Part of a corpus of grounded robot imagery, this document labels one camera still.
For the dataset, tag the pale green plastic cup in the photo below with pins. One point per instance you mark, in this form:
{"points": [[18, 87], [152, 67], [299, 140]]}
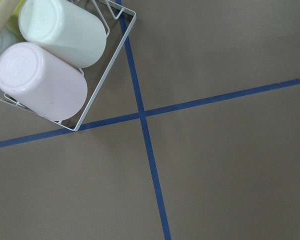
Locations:
{"points": [[64, 29]]}

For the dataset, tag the pink plastic cup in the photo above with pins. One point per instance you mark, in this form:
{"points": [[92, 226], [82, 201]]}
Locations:
{"points": [[42, 82]]}

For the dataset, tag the white wire cup rack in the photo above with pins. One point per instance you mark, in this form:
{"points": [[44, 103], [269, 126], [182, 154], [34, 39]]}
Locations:
{"points": [[95, 75]]}

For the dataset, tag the yellow green plastic cup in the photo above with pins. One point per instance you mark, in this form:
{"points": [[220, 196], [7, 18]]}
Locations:
{"points": [[13, 22]]}

